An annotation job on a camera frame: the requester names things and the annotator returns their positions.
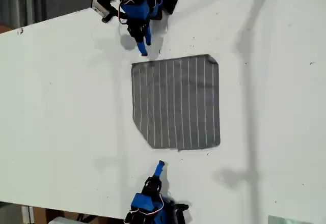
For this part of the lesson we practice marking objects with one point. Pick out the grey striped square towel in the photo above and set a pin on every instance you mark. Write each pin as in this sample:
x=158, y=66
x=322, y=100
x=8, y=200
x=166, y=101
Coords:
x=175, y=101

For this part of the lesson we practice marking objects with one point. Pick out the white plastic container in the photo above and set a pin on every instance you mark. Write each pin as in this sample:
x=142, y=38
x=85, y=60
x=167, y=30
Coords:
x=61, y=220

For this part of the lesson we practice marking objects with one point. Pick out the black camera stalk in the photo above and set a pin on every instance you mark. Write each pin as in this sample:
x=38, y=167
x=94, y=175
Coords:
x=122, y=15

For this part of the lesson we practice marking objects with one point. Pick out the black camera box white label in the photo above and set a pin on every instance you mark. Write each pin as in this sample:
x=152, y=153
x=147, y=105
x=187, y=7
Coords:
x=102, y=6
x=180, y=206

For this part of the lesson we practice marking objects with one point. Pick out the grey metal frame post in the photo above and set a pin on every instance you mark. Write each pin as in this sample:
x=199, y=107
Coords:
x=29, y=2

